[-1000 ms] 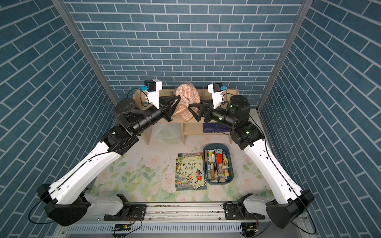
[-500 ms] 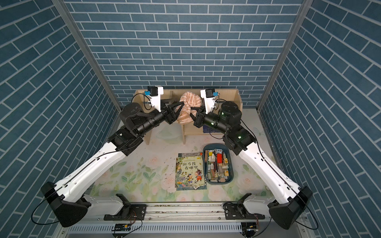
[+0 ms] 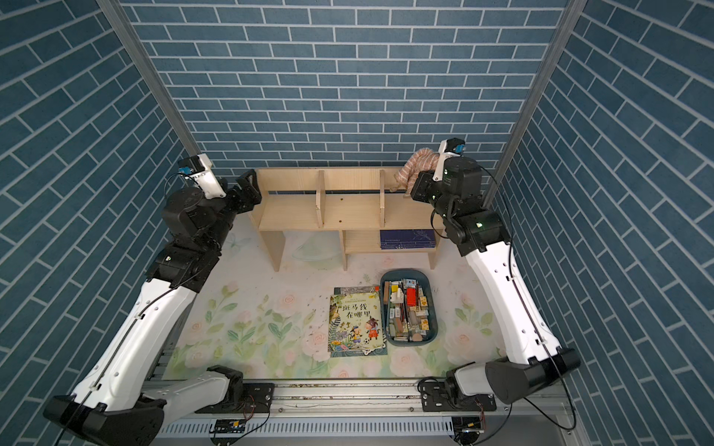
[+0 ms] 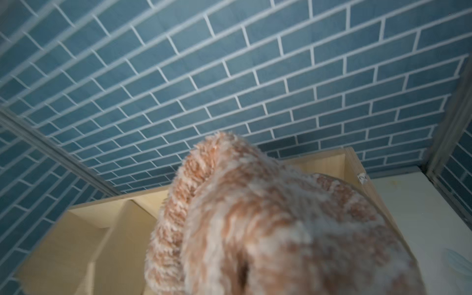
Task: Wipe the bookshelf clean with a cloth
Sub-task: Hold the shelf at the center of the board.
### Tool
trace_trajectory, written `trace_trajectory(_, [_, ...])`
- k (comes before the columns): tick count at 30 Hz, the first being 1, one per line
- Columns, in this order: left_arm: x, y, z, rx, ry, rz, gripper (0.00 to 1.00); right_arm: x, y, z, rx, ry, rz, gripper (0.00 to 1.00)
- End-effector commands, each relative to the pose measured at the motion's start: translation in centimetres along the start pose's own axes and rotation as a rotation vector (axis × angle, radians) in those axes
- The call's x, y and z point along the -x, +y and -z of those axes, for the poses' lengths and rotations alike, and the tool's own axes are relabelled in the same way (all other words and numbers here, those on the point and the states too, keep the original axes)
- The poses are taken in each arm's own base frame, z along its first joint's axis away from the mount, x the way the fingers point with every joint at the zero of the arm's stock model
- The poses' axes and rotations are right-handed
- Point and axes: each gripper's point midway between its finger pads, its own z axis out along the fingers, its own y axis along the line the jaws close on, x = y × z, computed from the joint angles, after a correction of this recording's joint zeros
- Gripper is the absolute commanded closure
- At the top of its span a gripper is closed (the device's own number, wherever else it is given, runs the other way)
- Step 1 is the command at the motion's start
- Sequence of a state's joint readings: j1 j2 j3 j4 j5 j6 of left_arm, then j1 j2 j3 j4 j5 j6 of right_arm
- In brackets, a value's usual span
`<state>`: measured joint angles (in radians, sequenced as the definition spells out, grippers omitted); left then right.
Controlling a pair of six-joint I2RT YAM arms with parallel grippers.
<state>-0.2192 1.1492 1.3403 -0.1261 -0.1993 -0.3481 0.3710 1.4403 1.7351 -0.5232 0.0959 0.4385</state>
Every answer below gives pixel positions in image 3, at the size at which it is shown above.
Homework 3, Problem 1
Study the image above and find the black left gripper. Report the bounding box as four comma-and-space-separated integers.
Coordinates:
201, 167, 263, 255

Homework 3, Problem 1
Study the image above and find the pink striped cloth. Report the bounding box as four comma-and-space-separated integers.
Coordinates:
392, 148, 439, 194

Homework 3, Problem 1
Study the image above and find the light wooden bookshelf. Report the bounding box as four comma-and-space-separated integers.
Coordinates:
250, 167, 444, 271

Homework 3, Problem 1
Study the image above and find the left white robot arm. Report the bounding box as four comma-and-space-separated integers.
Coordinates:
43, 169, 262, 445

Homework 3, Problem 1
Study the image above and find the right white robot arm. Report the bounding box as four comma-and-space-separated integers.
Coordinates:
411, 155, 581, 403

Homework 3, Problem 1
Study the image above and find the top blue book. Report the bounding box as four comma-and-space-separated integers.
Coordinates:
379, 230, 436, 250

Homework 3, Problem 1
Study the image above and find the red block in tray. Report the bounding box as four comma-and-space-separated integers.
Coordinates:
405, 288, 418, 307

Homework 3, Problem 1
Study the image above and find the teal tray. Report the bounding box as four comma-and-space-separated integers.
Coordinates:
380, 269, 438, 347

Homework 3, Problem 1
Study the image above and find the colourful children's picture book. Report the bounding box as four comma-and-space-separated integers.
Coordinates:
328, 286, 387, 358

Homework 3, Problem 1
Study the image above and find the left green circuit board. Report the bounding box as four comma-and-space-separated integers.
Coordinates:
209, 419, 247, 437

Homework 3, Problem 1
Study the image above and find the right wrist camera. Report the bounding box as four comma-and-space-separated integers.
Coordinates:
432, 138, 466, 182

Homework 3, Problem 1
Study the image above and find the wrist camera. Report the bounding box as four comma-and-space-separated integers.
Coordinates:
178, 154, 227, 199
432, 138, 466, 182

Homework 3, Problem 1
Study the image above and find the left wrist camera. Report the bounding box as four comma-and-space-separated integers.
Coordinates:
178, 154, 227, 199

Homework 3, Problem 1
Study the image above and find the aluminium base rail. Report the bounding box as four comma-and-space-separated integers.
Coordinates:
149, 378, 589, 445

